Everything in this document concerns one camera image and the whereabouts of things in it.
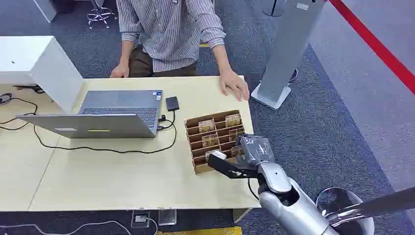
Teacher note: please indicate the clear floor box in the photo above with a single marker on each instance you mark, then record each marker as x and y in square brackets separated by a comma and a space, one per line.
[167, 217]

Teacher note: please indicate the dark metal bar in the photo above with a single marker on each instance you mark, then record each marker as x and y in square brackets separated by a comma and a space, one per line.
[382, 204]

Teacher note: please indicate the grey pillar stand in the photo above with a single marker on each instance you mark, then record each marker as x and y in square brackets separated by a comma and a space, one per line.
[285, 48]

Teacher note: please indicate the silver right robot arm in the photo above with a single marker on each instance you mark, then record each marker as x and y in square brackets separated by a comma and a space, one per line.
[291, 204]

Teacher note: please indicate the black shoe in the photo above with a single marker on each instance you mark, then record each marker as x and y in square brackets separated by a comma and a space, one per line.
[293, 75]

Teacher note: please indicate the black external drive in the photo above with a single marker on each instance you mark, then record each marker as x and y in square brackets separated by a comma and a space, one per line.
[172, 103]

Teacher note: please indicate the person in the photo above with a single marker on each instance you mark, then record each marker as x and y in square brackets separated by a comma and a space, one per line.
[168, 32]

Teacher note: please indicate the person's right hand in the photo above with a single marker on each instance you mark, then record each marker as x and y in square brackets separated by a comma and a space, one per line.
[120, 71]

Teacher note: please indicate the person's hand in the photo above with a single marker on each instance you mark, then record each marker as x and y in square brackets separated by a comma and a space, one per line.
[234, 85]
[120, 71]

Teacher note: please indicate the black power adapter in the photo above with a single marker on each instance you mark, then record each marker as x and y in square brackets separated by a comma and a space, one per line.
[5, 98]

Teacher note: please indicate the chrome chair base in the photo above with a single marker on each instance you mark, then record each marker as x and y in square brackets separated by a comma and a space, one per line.
[100, 15]

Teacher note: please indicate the printed brown card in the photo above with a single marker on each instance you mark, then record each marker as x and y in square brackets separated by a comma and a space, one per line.
[210, 140]
[207, 126]
[236, 133]
[236, 151]
[211, 153]
[233, 120]

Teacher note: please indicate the shiny round metal base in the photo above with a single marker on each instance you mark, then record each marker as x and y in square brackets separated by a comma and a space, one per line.
[337, 201]

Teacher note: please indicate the person's left hand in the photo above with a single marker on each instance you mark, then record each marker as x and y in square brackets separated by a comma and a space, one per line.
[234, 85]

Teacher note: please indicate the white cabinet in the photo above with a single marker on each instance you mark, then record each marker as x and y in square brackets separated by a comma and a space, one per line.
[39, 65]

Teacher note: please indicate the red barrier belt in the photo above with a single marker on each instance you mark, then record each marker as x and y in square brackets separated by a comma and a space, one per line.
[376, 45]

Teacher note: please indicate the yellow floor mat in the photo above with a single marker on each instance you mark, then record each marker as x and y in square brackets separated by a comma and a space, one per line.
[201, 231]

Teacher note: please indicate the round dark stand base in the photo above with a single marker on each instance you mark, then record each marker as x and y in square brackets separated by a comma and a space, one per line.
[275, 8]

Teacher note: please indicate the grey open laptop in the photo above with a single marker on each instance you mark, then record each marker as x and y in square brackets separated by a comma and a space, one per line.
[123, 110]

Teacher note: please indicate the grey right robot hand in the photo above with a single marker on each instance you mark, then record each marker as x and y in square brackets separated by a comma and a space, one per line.
[256, 149]

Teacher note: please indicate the floor power socket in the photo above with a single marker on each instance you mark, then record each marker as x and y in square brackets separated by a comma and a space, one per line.
[140, 219]

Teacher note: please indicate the wooden card box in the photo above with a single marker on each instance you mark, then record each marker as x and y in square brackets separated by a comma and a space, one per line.
[197, 167]

